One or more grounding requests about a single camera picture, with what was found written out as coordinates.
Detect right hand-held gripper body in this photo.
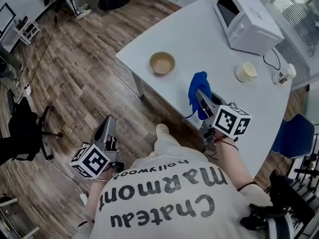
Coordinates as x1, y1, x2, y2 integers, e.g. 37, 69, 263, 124
200, 103, 252, 151

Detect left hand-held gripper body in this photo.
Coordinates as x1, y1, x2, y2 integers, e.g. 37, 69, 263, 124
69, 132, 125, 179

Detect blue cloth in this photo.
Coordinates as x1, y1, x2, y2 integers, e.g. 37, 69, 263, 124
183, 71, 212, 127

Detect cream mug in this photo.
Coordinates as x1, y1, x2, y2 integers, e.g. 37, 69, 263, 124
235, 61, 258, 83

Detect tan bowl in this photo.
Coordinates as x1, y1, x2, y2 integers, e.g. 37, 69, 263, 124
149, 51, 176, 76

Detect person's right forearm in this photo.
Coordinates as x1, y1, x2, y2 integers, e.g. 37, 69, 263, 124
213, 133, 256, 193

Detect person's left forearm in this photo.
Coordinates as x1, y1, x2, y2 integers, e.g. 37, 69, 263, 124
84, 169, 113, 224

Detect person's white shoe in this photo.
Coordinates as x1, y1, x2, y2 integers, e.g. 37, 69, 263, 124
156, 122, 170, 135

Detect person's white trousers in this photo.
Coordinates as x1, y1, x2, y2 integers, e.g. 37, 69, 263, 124
149, 130, 200, 160

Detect blue chair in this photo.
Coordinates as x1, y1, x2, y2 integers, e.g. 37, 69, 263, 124
270, 114, 316, 160

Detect white lidded paper cup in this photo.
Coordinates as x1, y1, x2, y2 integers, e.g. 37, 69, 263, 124
272, 63, 297, 85

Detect black office chair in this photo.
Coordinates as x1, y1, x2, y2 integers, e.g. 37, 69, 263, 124
0, 96, 63, 162

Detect black metal rack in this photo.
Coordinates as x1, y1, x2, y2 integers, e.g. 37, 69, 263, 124
286, 132, 319, 201

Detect white microwave oven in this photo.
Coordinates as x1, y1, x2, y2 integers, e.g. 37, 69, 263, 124
212, 0, 285, 57

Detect person's white printed t-shirt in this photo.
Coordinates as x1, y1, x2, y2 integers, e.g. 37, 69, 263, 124
83, 143, 277, 239

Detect black backpack harness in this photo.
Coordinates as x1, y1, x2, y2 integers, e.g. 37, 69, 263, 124
239, 169, 319, 239

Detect white step stool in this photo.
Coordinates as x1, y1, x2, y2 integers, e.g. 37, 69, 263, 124
12, 18, 42, 46

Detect black framed board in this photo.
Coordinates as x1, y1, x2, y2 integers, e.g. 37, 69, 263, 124
0, 2, 17, 38

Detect red string bracelet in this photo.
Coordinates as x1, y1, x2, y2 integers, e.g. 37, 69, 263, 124
213, 136, 239, 151

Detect black microwave power cable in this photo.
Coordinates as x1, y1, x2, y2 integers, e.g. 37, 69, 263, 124
263, 48, 281, 71

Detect black floor cable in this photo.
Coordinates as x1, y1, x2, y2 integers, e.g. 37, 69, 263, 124
27, 8, 59, 84

